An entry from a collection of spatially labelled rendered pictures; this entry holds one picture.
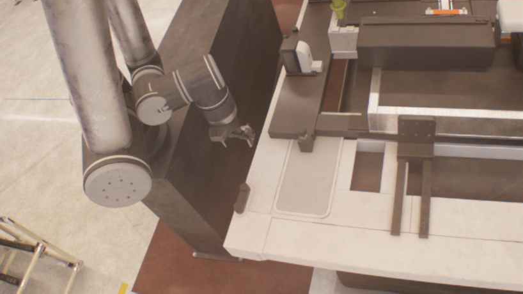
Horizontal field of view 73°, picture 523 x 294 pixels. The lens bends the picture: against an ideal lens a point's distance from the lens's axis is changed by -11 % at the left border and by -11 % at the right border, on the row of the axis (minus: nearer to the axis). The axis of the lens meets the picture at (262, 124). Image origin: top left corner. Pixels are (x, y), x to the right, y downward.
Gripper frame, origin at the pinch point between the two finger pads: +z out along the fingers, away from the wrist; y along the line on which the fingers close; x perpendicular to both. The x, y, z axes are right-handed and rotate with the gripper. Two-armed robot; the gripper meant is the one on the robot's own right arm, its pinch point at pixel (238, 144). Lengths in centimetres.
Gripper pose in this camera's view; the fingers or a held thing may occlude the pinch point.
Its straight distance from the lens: 138.0
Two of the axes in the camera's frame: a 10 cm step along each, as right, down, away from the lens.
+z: 2.7, 6.1, 7.5
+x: -1.7, 7.9, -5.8
